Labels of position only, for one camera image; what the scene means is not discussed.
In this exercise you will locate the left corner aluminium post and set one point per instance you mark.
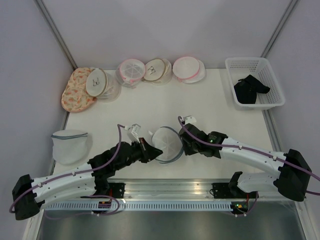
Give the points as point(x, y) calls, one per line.
point(40, 4)

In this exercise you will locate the white bag bra logo left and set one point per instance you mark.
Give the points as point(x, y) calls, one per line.
point(102, 85)

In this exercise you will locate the black bra in basket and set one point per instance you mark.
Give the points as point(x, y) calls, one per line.
point(246, 89)

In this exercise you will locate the white pink trim flat bag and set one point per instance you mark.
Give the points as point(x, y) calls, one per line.
point(189, 70)

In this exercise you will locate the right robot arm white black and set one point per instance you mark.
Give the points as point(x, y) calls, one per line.
point(287, 173)

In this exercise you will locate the corner aluminium post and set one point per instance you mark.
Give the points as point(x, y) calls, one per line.
point(292, 5)
point(40, 4)

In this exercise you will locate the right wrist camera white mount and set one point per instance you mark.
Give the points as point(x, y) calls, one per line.
point(189, 120)

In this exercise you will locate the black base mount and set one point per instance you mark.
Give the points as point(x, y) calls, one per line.
point(221, 190)
point(113, 189)

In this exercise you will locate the white bag pink zipper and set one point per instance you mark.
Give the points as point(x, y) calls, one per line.
point(130, 72)

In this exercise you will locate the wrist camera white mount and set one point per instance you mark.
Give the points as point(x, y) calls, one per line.
point(133, 132)
point(189, 120)

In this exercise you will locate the aluminium mounting rail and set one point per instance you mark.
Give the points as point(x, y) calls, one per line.
point(168, 189)

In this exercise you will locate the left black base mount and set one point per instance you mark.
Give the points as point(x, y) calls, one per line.
point(113, 189)

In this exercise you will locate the white mesh bag blue trim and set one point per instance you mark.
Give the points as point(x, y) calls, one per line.
point(70, 146)

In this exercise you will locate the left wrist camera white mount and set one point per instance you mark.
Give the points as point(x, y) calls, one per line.
point(133, 132)

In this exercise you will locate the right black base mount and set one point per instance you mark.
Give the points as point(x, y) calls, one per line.
point(221, 190)

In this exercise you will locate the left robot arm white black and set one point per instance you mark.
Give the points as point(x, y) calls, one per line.
point(89, 180)

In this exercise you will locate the white plastic basket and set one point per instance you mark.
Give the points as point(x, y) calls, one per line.
point(240, 67)

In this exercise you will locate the white slotted cable duct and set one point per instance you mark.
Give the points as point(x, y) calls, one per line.
point(95, 205)

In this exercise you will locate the beige bag bra logo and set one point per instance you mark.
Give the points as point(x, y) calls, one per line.
point(158, 72)

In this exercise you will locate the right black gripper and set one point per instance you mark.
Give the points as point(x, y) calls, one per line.
point(187, 150)

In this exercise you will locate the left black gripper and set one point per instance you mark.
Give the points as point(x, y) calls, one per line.
point(148, 152)

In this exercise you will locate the right corner aluminium post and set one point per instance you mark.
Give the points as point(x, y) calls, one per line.
point(292, 5)

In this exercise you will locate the floral orange laundry bag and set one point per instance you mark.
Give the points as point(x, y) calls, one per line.
point(75, 98)

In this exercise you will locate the white mesh bag blue zipper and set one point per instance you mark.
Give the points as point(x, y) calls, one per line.
point(169, 142)

